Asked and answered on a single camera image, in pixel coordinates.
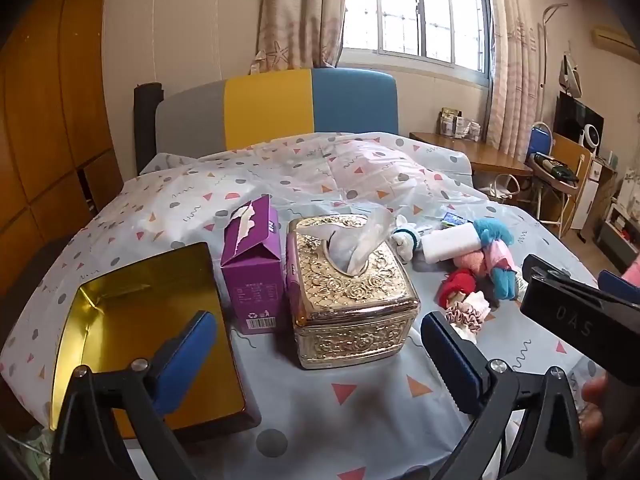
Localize wooden wardrobe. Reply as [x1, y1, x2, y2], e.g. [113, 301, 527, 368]
[0, 0, 126, 321]

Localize person's right hand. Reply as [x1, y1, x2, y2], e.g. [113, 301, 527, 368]
[580, 374, 610, 453]

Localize white tissue sheet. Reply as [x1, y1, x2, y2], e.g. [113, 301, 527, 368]
[320, 207, 398, 276]

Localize black hair styling tool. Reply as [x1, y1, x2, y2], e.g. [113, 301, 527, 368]
[532, 151, 581, 186]

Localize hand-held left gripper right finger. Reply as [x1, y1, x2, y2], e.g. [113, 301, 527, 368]
[421, 311, 587, 480]

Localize printed plastic bed cover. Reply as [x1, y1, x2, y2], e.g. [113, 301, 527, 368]
[0, 131, 640, 480]

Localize white towel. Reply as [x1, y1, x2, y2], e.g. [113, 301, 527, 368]
[421, 224, 482, 264]

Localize patterned beige curtain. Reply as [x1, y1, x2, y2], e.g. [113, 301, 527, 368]
[485, 0, 548, 151]
[250, 0, 348, 73]

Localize wooden side cabinet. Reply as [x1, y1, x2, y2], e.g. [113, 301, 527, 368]
[550, 135, 593, 226]

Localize white hanging appliance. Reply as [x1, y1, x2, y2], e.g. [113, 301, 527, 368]
[560, 52, 583, 98]

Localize clear organizer with small boxes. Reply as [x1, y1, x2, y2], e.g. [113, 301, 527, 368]
[437, 107, 483, 141]

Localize barred window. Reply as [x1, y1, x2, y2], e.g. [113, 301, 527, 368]
[340, 0, 493, 81]

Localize white metal stand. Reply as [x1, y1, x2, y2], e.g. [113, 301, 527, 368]
[537, 2, 571, 91]

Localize wooden desk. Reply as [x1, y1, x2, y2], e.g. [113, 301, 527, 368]
[409, 131, 535, 178]

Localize blue chair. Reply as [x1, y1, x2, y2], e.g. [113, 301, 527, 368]
[527, 121, 553, 158]

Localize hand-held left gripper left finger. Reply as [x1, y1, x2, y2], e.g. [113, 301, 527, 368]
[50, 310, 219, 480]

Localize purple tissue carton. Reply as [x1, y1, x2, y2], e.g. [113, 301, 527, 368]
[220, 195, 297, 336]

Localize wall air conditioner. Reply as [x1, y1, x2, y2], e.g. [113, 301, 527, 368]
[591, 25, 636, 53]

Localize white cable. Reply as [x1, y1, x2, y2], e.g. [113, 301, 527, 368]
[480, 174, 521, 206]

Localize white plush toy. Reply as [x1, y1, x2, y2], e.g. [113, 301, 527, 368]
[391, 215, 425, 262]

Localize brown satin scrunchie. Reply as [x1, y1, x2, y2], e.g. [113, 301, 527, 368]
[446, 291, 494, 335]

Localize gold metal tin box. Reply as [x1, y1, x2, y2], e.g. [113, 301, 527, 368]
[50, 241, 262, 443]

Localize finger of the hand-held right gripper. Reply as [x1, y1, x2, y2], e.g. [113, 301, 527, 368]
[520, 254, 640, 361]
[597, 270, 640, 306]

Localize black monitor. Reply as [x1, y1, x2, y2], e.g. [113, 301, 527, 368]
[555, 91, 606, 146]

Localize white round fan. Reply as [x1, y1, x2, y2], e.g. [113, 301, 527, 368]
[580, 124, 605, 158]

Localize red fluffy cloth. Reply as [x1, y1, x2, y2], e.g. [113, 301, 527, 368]
[439, 268, 479, 309]

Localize grey low cabinet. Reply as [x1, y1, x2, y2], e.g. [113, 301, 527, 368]
[600, 200, 640, 271]

